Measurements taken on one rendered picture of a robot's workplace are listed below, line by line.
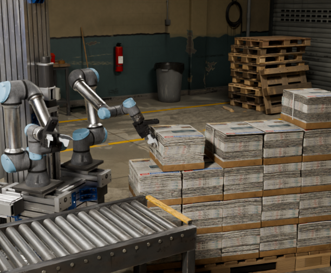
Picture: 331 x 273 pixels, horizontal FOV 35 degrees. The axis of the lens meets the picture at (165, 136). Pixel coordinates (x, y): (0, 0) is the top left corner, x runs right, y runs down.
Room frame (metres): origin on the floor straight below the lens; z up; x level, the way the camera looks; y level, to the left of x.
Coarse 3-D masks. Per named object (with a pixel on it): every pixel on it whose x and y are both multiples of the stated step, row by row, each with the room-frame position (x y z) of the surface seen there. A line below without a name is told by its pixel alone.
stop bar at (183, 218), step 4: (148, 196) 2.87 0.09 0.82; (152, 200) 2.82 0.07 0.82; (156, 200) 2.80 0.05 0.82; (156, 204) 2.78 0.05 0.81; (160, 204) 2.75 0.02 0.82; (164, 204) 2.75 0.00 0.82; (164, 208) 2.71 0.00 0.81; (168, 208) 2.69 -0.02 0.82; (168, 212) 2.67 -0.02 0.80; (172, 212) 2.64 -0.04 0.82; (176, 212) 2.63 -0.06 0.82; (176, 216) 2.61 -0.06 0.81; (180, 216) 2.58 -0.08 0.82; (184, 216) 2.58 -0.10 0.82; (184, 220) 2.54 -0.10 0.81; (188, 220) 2.52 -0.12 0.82
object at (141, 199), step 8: (120, 200) 2.85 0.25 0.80; (128, 200) 2.85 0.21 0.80; (144, 200) 2.90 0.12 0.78; (80, 208) 2.73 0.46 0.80; (88, 208) 2.73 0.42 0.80; (96, 208) 2.74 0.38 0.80; (40, 216) 2.62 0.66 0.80; (48, 216) 2.62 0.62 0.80; (56, 216) 2.62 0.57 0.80; (64, 216) 2.64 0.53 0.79; (0, 224) 2.51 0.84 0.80; (8, 224) 2.51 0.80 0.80; (16, 224) 2.51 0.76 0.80; (0, 248) 2.46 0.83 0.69
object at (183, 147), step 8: (160, 136) 3.36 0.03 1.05; (168, 136) 3.32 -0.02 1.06; (176, 136) 3.32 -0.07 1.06; (184, 136) 3.33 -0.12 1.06; (192, 136) 3.34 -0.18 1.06; (200, 136) 3.35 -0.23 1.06; (160, 144) 3.34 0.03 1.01; (168, 144) 3.29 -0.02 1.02; (176, 144) 3.31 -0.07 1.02; (184, 144) 3.32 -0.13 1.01; (192, 144) 3.34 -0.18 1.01; (200, 144) 3.36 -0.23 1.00; (160, 152) 3.34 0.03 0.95; (168, 152) 3.30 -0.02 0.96; (176, 152) 3.31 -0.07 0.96; (184, 152) 3.33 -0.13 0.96; (192, 152) 3.34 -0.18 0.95; (200, 152) 3.36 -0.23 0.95; (160, 160) 3.34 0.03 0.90; (168, 160) 3.30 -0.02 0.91; (176, 160) 3.31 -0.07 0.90; (184, 160) 3.33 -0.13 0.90; (192, 160) 3.34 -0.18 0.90; (200, 160) 3.36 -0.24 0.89
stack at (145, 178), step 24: (144, 168) 3.38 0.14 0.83; (216, 168) 3.38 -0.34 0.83; (240, 168) 3.41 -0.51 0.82; (264, 168) 3.46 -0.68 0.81; (288, 168) 3.51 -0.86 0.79; (144, 192) 3.24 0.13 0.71; (168, 192) 3.28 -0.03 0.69; (192, 192) 3.32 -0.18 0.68; (216, 192) 3.37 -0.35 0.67; (240, 192) 3.42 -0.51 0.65; (168, 216) 3.28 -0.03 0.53; (192, 216) 3.32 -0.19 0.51; (216, 216) 3.36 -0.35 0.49; (240, 216) 3.41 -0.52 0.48; (264, 216) 3.46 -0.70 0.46; (288, 216) 3.50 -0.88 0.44; (216, 240) 3.38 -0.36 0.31; (240, 240) 3.41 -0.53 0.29; (264, 240) 3.46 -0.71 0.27; (288, 240) 3.51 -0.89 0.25; (216, 264) 3.51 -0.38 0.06; (240, 264) 3.41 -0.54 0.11; (288, 264) 3.51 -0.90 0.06
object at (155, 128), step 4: (152, 128) 3.59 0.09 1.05; (156, 128) 3.55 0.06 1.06; (160, 128) 3.56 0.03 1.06; (164, 128) 3.56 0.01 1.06; (168, 128) 3.56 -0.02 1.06; (172, 128) 3.56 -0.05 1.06; (188, 128) 3.57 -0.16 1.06; (192, 128) 3.57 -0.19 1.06; (152, 132) 3.57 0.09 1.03; (152, 144) 3.56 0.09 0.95; (152, 148) 3.56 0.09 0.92; (152, 152) 3.57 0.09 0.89
